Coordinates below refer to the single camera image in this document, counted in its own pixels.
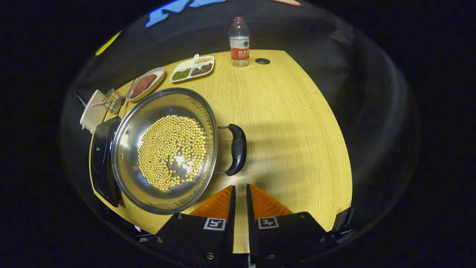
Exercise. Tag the white toaster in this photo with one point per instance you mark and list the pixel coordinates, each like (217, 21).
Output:
(91, 115)

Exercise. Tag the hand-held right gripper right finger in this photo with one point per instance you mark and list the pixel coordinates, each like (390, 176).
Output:
(252, 238)

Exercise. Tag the pile of green beans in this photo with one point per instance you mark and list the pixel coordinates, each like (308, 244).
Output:
(181, 74)

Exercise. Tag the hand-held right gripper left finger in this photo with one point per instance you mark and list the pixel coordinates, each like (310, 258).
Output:
(230, 230)

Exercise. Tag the black induction cooktop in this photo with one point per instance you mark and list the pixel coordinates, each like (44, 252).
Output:
(102, 156)

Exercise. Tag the small pile of yellow beans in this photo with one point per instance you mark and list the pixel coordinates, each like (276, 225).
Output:
(203, 60)

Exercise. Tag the white oval plate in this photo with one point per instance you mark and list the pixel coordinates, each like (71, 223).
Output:
(158, 74)

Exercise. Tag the pile of soybeans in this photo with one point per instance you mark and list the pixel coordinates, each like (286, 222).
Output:
(167, 149)

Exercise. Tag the white divided dish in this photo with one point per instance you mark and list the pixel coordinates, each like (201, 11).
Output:
(182, 66)

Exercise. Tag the pile of dark beans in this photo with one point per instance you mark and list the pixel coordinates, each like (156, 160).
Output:
(202, 69)

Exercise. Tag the brown meat slice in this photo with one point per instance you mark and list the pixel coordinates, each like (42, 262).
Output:
(150, 80)
(137, 91)

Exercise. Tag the black table grommet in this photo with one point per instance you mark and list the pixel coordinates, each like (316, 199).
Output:
(262, 61)

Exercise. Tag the plastic bottle with red label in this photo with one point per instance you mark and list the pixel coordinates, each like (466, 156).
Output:
(239, 41)

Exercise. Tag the pink straw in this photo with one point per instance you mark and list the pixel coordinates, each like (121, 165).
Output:
(98, 104)

